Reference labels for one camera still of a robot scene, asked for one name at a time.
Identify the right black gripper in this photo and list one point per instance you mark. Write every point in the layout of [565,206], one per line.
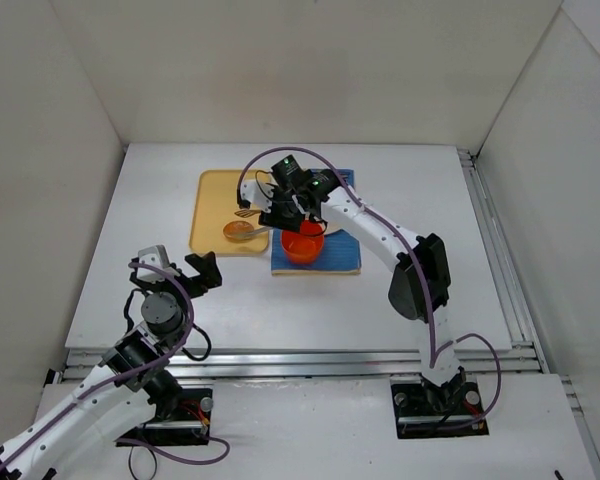
[282,219]

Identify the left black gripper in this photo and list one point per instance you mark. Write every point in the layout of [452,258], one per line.
[195,279]

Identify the metal tongs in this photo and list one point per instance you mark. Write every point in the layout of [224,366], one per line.
[251,216]

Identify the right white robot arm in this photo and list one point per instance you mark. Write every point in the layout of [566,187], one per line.
[419,287]

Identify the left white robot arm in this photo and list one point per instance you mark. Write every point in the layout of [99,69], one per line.
[131,384]

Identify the orange bowl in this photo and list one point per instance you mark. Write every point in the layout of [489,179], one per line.
[305,246]

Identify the pink and white plate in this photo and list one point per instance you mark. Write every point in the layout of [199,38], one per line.
[329,228]

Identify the yellow tray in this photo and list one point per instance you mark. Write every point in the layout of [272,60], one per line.
[215,207]

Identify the blue placemat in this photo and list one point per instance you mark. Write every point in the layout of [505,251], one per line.
[341,255]

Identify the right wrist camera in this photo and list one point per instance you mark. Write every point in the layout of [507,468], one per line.
[255,195]

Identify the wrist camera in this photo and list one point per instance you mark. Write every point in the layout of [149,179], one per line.
[255,195]
[153,259]

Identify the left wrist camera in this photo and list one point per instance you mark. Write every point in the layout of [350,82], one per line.
[153,259]

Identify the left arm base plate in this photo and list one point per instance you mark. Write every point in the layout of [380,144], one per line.
[188,425]

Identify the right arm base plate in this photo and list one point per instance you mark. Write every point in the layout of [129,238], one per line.
[416,418]

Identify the aluminium rail frame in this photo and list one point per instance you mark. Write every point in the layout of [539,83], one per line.
[301,365]

